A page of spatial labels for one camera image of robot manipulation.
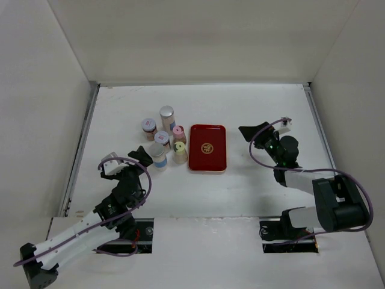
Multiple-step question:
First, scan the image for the yellow-green lid spice bottle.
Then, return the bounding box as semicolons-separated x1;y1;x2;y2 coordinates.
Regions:
173;141;188;164

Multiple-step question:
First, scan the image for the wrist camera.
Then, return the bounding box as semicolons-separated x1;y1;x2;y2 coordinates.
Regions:
276;117;292;134
101;152;129;176

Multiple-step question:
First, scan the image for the pink lid spice bottle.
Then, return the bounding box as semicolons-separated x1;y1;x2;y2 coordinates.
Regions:
173;125;187;144

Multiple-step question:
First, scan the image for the tall jar silver lid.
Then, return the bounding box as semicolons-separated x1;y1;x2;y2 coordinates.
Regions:
159;105;176;134
149;143;168;170

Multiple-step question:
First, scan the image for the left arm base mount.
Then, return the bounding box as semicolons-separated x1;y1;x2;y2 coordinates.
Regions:
96;219;155;255

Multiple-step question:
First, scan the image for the sauce jar white lid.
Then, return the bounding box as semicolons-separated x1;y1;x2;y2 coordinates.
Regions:
141;118;158;141
154;131;170;153

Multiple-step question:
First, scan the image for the tall jar silver lid back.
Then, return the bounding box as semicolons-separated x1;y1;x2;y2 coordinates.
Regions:
159;105;176;134

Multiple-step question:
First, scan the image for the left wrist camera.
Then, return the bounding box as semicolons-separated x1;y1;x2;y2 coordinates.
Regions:
101;152;129;176

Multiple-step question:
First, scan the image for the sauce jar white lid front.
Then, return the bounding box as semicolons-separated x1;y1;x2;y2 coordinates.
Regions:
154;131;170;153

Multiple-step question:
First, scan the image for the sauce jar white lid back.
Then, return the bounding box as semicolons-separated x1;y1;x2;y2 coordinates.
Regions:
141;118;158;141

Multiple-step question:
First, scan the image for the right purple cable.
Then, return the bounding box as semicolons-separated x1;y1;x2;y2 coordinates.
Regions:
248;119;374;245

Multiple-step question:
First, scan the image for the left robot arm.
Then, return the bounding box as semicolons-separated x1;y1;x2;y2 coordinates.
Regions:
15;146;153;288

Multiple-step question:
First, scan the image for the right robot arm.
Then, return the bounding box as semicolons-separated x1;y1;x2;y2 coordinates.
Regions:
239;117;374;244

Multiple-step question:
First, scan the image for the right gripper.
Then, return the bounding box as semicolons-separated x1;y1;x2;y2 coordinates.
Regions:
239;122;283;165

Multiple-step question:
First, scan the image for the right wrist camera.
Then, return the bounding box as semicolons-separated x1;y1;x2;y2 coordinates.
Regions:
276;117;292;134

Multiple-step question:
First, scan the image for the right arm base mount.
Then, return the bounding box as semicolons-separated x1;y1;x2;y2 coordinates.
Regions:
259;220;318;253

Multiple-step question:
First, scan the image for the red rectangular serving tray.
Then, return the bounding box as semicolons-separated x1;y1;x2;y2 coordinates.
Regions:
188;124;227;173

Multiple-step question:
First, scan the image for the tall jar silver lid front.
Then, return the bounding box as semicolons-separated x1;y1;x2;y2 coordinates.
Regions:
149;143;168;170

